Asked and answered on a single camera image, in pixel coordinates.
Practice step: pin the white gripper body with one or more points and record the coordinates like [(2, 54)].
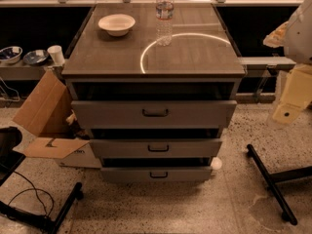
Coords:
[(300, 38)]

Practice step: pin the grey drawer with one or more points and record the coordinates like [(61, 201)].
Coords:
[(130, 175), (155, 148), (200, 114)]

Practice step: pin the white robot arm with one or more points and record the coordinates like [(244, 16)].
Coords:
[(295, 36)]

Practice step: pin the grey drawer cabinet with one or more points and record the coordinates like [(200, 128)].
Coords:
[(199, 64)]

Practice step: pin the grey bottom drawer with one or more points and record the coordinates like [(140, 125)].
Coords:
[(130, 175)]

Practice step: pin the grey top drawer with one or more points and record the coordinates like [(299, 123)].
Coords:
[(200, 114)]

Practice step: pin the open cardboard box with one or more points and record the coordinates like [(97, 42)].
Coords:
[(44, 114)]

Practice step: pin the grey side shelf right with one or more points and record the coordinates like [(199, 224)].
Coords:
[(257, 66)]

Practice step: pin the grey side shelf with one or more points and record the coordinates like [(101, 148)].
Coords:
[(24, 72), (257, 66)]

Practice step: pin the black stand leg right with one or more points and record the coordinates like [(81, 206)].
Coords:
[(272, 181)]

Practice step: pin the white round ball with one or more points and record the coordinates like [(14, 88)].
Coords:
[(216, 163)]

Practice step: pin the clear plastic water bottle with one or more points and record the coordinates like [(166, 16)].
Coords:
[(164, 24)]

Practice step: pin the white bowl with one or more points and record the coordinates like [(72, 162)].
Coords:
[(117, 25)]

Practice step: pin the white paper cup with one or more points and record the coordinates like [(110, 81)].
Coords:
[(56, 54)]

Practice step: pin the blue patterned bowl right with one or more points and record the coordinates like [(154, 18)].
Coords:
[(36, 57)]

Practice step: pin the blue patterned bowl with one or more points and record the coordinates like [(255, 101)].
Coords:
[(10, 55), (36, 57)]

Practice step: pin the grey side shelf left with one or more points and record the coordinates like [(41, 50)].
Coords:
[(24, 72)]

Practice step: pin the blue patterned bowl left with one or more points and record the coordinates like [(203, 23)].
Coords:
[(10, 55)]

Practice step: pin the black stand left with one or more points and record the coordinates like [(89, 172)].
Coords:
[(10, 159)]

